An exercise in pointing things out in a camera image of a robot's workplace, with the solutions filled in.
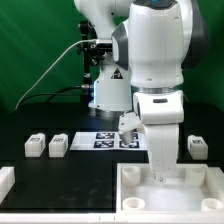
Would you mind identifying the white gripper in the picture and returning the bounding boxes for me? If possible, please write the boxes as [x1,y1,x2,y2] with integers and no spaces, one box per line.
[133,90,184,183]

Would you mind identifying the white U-shaped obstacle fence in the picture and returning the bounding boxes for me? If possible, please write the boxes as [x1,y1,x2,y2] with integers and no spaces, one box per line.
[0,166,224,224]

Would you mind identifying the white square table top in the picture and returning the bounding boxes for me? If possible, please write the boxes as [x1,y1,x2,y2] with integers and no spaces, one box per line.
[116,162,224,222]

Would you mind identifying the grey cable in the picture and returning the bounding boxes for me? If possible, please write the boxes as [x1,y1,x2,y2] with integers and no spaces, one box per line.
[14,38,98,111]

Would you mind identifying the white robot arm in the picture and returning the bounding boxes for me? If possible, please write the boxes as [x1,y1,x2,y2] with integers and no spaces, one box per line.
[74,0,208,182]

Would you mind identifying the black camera on stand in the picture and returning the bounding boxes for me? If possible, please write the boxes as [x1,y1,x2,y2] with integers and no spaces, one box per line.
[77,20,112,84]

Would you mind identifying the black cable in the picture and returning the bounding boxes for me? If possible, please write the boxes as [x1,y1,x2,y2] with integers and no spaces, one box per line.
[18,84,95,108]

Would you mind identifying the white sheet with AprilTags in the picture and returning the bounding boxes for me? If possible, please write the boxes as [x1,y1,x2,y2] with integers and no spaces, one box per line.
[70,132,147,151]

